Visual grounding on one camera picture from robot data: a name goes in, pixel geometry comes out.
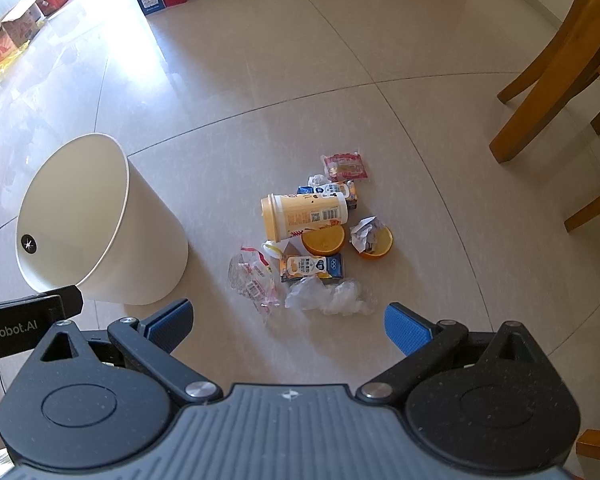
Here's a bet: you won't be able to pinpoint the crumpled white paper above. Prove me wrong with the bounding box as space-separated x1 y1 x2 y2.
350 216 385 253

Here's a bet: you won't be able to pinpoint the yellow plastic bag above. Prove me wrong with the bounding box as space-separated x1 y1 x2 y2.
0 40 31 77

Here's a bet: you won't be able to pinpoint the orange half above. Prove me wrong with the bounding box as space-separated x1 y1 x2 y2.
300 224 346 257
350 225 394 260

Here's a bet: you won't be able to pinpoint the yellow milk tea cup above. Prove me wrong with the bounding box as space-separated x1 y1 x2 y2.
260 191 350 242

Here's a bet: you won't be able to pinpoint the clear plastic bag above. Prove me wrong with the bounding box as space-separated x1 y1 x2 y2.
284 276 376 317

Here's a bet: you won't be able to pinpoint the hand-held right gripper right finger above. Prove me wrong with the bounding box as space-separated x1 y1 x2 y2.
356 302 556 407

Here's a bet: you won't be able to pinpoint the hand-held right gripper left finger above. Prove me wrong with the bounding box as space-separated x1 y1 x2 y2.
27 299 226 407

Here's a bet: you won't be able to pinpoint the red snack wrapper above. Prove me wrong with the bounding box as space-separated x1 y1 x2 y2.
321 152 370 182

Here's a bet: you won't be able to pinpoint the wooden chair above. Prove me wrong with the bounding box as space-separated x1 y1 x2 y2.
564 50 600 233

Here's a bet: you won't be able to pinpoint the wooden chair legs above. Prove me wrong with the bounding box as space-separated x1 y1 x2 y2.
489 0 600 163

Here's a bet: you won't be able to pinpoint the clear wrapper with red print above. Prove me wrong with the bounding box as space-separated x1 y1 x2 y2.
227 245 281 326

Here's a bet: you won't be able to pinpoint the white trash bin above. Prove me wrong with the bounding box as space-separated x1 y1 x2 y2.
15 132 189 307

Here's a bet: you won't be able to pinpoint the blue white milk carton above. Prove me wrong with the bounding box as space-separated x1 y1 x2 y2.
279 252 345 283
296 180 359 209

